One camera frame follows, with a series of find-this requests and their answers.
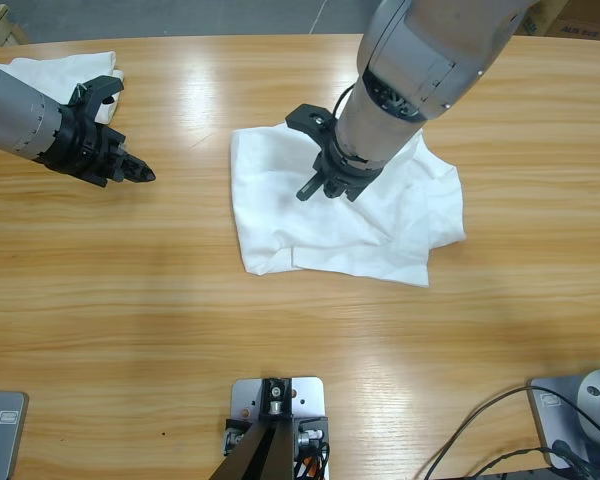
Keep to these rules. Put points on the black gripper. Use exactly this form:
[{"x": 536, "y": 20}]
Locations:
[
  {"x": 80, "y": 147},
  {"x": 352, "y": 177}
]

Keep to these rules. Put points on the white T-shirt with black print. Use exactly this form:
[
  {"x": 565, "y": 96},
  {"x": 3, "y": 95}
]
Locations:
[{"x": 290, "y": 225}]

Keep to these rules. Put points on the wooden pallet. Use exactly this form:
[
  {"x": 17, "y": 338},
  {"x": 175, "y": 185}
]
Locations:
[{"x": 0, "y": 25}]

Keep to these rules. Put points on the white mounting block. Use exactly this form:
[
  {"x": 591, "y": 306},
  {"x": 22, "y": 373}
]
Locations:
[{"x": 311, "y": 395}]

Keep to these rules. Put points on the cardboard box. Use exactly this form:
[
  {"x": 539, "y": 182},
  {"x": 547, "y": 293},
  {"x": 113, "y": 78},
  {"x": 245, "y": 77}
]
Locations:
[{"x": 580, "y": 15}]

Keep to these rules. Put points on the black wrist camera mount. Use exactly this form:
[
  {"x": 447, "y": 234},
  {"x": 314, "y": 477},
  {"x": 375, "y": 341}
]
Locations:
[{"x": 100, "y": 87}]

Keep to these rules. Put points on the dark camera post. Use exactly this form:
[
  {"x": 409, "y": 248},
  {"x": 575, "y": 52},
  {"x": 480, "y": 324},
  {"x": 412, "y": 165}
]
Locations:
[{"x": 265, "y": 450}]

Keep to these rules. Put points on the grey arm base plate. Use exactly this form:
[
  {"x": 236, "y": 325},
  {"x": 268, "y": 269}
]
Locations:
[
  {"x": 5, "y": 445},
  {"x": 547, "y": 425}
]

